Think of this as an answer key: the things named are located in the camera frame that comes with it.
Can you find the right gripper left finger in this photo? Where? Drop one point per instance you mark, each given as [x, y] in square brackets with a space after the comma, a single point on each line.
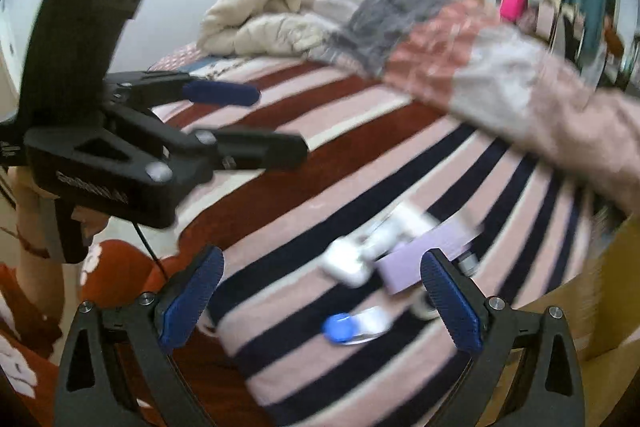
[92, 385]

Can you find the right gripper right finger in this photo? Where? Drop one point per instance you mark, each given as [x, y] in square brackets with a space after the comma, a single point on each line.
[546, 388]

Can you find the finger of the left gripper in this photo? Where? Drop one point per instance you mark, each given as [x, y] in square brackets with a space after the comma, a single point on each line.
[194, 156]
[152, 89]

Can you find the white power bank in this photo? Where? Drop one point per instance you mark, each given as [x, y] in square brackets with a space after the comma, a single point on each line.
[350, 259]

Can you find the person's left hand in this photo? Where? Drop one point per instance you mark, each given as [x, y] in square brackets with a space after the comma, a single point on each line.
[43, 250]

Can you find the cardboard box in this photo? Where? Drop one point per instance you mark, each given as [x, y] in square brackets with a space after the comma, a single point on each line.
[601, 306]

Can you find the cream fluffy blanket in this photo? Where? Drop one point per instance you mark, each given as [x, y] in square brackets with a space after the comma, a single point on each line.
[258, 27]

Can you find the purple rectangular box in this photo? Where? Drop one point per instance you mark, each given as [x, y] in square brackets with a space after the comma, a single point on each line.
[400, 269]

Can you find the striped plush bed blanket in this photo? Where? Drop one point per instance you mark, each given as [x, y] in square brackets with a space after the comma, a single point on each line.
[259, 357]

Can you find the blue white small bottle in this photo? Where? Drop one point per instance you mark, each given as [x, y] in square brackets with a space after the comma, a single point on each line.
[347, 329]

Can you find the pink grey patchwork duvet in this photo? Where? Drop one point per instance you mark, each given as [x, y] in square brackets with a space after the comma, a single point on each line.
[459, 56]

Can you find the pink gift bag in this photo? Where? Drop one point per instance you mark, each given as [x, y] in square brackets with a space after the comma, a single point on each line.
[512, 10]

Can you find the black camera box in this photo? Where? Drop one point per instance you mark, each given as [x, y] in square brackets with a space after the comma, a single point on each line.
[69, 53]

